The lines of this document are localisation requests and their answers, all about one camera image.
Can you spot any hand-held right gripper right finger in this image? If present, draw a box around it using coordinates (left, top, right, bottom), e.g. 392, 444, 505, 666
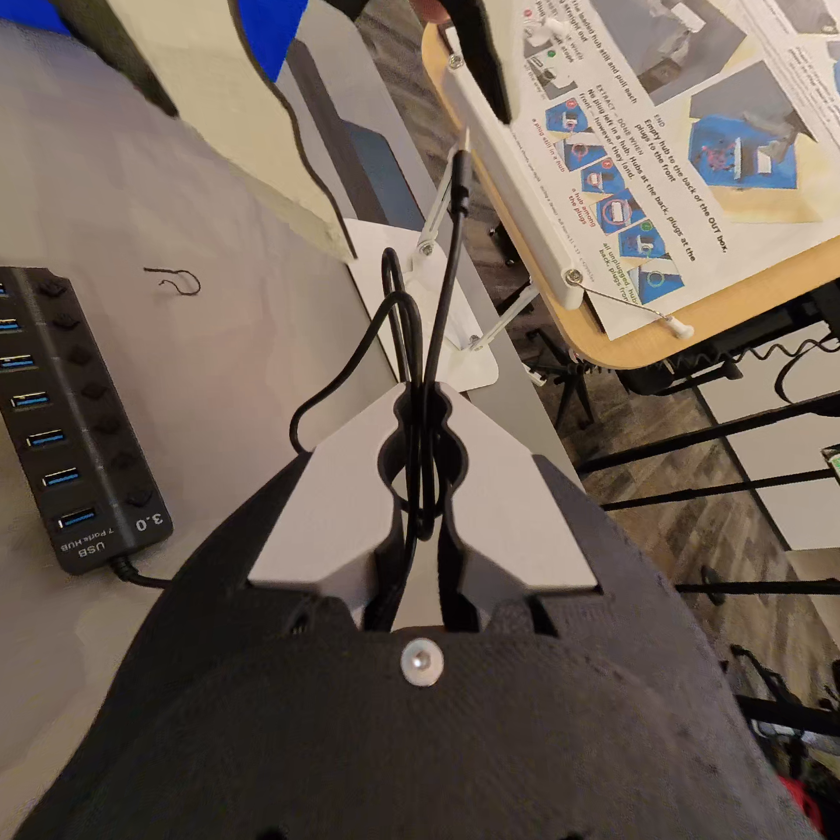
438, 386, 599, 632

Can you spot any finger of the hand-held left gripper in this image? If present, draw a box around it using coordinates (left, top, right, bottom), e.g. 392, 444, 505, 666
446, 0, 514, 126
105, 0, 358, 263

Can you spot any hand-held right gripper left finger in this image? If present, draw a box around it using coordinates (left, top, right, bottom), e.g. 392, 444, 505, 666
248, 384, 408, 627

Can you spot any thin black hub cable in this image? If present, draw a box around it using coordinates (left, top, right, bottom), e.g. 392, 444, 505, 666
112, 128, 472, 631

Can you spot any black usb hub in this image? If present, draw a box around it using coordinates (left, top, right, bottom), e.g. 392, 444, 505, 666
0, 266, 175, 577

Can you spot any blue plastic bin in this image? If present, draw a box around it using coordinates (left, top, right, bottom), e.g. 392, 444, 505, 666
0, 0, 309, 85

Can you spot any black tripod stand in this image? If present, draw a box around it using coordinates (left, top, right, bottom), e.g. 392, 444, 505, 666
525, 328, 599, 427

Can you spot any small black thread piece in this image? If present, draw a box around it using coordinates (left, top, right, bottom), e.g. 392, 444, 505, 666
143, 266, 201, 298

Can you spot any printed instruction sheet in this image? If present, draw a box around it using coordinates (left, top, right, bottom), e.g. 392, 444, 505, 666
518, 0, 840, 342

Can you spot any wooden instruction board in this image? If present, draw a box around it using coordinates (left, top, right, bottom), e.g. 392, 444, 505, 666
420, 0, 840, 375

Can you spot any black coiled cord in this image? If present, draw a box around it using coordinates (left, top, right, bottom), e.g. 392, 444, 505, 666
646, 331, 840, 408

